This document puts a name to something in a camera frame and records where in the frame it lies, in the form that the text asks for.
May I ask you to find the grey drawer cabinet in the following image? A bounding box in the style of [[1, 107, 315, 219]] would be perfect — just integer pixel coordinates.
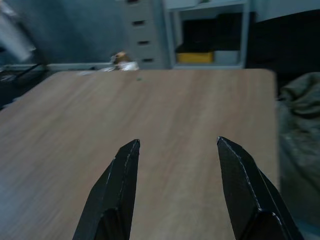
[[122, 0, 168, 69]]

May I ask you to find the olive green fabric bag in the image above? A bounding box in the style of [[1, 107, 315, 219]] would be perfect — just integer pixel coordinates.
[[276, 72, 320, 230]]

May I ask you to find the wooden table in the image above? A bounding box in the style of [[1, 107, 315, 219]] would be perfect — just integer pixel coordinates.
[[0, 69, 280, 240]]

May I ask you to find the white open shelf unit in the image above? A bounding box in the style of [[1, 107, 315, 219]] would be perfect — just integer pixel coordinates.
[[163, 0, 251, 70]]

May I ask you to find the yellow storage bin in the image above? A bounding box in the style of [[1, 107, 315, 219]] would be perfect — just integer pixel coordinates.
[[176, 51, 215, 64]]

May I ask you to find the white storage box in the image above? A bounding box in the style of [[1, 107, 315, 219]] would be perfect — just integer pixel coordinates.
[[214, 50, 239, 64]]

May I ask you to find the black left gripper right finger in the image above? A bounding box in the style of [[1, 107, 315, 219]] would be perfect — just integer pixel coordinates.
[[216, 136, 305, 240]]

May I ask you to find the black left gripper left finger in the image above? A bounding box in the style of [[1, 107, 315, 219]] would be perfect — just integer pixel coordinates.
[[72, 138, 141, 240]]

